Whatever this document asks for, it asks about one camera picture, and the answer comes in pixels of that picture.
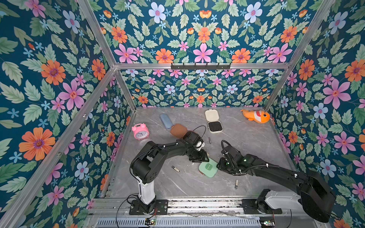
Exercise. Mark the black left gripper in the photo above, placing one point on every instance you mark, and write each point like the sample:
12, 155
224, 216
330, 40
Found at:
201, 157

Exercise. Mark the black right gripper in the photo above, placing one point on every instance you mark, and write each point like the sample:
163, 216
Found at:
225, 165

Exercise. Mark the brown clipper case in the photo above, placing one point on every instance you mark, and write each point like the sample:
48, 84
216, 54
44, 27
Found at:
178, 130

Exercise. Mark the mint green clipper case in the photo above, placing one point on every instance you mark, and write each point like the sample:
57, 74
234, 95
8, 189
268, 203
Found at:
208, 168

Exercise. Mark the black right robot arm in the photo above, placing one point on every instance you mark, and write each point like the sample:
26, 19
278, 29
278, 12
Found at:
308, 192

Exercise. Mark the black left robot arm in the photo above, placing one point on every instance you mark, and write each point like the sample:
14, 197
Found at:
146, 166

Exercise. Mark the cream clipper case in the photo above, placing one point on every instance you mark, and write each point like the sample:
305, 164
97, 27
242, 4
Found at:
213, 119

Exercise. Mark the blue denim pouch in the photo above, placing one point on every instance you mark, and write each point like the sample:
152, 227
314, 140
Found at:
166, 121

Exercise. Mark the orange clownfish plush toy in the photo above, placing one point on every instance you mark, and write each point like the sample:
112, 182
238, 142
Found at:
258, 116

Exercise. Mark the pink alarm clock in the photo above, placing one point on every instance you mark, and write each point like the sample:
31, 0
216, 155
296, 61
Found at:
140, 131

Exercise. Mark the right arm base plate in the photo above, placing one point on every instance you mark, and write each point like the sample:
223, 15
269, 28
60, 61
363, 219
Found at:
252, 206

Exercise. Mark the black hook rail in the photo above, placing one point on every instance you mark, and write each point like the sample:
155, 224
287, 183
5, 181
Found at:
201, 66

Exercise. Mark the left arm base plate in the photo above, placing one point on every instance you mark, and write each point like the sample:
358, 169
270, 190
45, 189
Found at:
156, 207

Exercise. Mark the aluminium front rail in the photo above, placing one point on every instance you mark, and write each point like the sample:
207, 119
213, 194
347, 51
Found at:
190, 206

